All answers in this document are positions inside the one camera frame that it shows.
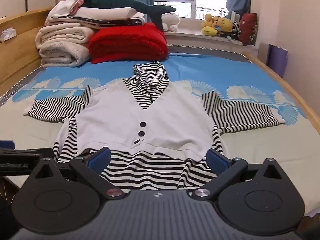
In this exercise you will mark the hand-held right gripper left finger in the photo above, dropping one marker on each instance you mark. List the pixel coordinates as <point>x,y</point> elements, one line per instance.
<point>101,158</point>

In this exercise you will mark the yellow plush toy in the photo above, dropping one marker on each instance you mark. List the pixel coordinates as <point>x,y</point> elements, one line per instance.
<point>208,28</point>
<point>225,25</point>

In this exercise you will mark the tissue box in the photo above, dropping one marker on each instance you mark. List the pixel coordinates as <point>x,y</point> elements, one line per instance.
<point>8,33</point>

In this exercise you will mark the dark teal shark plush toy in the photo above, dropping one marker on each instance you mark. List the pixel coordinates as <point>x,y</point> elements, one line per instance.
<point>117,1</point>

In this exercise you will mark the black and white striped plush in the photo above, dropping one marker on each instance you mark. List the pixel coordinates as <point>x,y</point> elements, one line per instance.
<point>235,31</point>

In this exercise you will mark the red cushion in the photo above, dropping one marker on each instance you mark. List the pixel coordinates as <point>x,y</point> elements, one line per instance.
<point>247,28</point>

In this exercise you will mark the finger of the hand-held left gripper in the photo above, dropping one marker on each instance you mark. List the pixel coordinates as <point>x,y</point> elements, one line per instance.
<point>6,145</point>

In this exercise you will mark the white plush toy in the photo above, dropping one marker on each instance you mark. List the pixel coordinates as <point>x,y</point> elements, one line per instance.
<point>172,21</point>

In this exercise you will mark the striped shirt with white vest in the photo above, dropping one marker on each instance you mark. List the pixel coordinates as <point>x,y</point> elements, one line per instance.
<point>150,110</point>

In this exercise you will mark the purple rolled mat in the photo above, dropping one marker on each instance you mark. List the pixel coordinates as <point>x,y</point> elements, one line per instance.
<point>277,60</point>

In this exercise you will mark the blue and cream printed bedsheet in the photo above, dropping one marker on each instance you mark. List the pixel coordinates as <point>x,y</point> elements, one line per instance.
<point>250,142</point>

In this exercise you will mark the white and pink folded clothes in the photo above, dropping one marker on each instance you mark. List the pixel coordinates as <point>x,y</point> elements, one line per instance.
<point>65,7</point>

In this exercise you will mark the grey board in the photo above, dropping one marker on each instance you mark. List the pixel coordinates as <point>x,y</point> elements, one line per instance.
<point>262,52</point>

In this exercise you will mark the red folded blanket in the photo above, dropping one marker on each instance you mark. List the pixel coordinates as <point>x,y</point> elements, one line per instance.
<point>127,42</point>

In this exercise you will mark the cream folded blanket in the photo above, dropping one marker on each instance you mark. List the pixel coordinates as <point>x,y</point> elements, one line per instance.
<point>62,45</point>

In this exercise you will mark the dark patterned folded blanket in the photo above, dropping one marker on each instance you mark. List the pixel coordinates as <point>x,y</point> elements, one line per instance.
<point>112,22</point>

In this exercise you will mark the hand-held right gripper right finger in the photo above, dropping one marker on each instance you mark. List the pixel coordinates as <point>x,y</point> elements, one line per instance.
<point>217,162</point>

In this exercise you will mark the white window sill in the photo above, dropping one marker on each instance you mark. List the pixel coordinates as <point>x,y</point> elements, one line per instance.
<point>190,36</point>

